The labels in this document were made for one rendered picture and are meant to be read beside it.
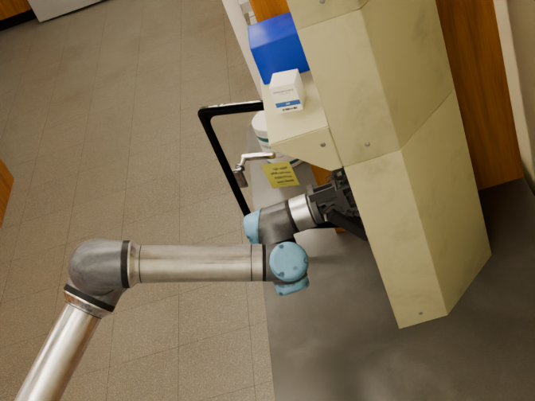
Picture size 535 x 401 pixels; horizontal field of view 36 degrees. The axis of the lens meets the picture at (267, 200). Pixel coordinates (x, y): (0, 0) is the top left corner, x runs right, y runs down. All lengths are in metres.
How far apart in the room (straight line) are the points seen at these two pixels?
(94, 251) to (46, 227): 2.83
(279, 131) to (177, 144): 3.06
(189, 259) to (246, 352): 1.67
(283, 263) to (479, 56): 0.68
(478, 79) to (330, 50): 0.62
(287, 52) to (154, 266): 0.50
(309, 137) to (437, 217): 0.36
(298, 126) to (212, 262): 0.32
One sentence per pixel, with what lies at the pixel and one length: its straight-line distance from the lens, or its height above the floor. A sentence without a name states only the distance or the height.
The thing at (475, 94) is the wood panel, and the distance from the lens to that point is 2.00.
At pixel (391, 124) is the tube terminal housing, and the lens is 1.53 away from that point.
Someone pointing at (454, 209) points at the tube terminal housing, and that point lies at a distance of 1.79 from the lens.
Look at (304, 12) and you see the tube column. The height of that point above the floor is 1.74.
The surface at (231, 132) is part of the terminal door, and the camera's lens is 1.97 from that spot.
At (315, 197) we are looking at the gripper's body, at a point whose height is 1.27.
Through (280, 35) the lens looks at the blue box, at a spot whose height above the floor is 1.60.
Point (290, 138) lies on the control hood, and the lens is 1.52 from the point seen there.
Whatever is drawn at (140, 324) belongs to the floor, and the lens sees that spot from 3.63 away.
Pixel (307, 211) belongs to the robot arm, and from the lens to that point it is 1.76.
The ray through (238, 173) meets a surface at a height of 1.20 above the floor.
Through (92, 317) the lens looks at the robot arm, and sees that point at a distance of 1.80.
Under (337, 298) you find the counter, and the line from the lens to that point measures 1.99.
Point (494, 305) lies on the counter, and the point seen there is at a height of 0.94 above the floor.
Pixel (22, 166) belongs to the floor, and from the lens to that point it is 5.14.
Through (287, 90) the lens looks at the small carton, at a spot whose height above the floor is 1.56.
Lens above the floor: 2.35
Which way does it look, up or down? 37 degrees down
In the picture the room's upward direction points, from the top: 23 degrees counter-clockwise
